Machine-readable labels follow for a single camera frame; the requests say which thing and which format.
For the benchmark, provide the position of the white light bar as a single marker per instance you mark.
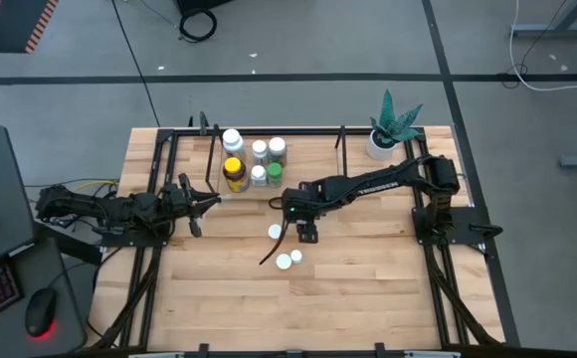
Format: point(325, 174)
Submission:
point(156, 355)
point(433, 354)

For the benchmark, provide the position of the black bracket on frame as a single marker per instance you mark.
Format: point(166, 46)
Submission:
point(380, 349)
point(203, 122)
point(204, 350)

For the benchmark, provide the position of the black aluminium table frame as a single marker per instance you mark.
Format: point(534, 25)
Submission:
point(293, 132)

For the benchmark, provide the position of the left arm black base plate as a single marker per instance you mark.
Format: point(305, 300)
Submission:
point(134, 241)

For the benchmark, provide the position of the black computer mouse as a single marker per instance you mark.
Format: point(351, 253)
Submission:
point(40, 310)

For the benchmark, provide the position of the green cap medicine bottle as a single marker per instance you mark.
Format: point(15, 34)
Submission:
point(274, 169)

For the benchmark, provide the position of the large white bottle white cap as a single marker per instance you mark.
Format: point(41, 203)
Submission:
point(231, 136)

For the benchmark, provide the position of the green label bottle white cap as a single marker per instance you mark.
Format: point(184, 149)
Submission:
point(277, 145)

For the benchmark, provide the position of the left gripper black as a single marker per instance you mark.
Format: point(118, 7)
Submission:
point(181, 204)

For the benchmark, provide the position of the black box on floor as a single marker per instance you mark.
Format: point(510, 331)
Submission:
point(199, 4)

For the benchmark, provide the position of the red bottle white cap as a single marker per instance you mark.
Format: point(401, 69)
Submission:
point(296, 256)

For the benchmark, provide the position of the clear bottle white cap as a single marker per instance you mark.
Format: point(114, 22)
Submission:
point(259, 146)
point(258, 172)

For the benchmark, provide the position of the brown bottle yellow cap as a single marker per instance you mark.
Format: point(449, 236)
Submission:
point(233, 165)

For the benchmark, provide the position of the black mat orange striped edge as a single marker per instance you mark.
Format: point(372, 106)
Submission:
point(5, 25)

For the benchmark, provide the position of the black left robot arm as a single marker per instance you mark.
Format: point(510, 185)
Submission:
point(119, 209)

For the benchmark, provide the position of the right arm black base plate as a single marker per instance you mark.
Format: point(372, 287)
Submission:
point(462, 219)

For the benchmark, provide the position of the orange bottle white cap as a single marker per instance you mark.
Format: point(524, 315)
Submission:
point(274, 231)

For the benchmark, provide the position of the artificial plant in white pot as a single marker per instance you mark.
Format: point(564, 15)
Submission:
point(382, 149)

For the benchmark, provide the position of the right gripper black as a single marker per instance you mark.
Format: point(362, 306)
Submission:
point(303, 199)

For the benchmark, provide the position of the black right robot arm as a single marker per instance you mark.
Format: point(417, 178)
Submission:
point(383, 184)

